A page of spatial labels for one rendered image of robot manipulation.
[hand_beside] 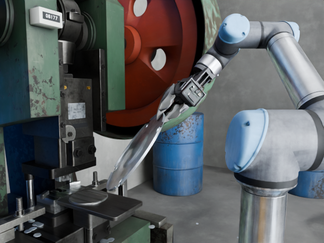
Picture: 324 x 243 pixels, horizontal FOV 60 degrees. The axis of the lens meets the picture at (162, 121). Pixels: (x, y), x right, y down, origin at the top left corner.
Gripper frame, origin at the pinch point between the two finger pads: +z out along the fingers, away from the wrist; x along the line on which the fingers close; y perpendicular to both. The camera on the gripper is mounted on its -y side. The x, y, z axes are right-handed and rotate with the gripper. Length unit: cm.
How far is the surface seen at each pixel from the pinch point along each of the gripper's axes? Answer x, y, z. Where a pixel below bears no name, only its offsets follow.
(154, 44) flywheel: -13.0, -31.2, -26.3
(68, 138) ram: -14.5, -10.3, 23.2
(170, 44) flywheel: -9.1, -25.2, -29.0
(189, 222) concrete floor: 126, -126, 21
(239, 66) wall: 119, -249, -180
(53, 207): -2.3, -12.6, 42.8
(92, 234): 10.6, -4.4, 40.2
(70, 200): -0.5, -9.5, 37.3
